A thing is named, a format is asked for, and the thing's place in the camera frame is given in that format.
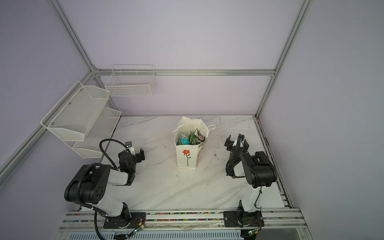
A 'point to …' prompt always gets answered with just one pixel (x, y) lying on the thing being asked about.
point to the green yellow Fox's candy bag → (192, 139)
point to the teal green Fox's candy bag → (183, 140)
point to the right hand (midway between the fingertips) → (237, 136)
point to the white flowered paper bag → (188, 156)
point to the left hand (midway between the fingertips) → (132, 150)
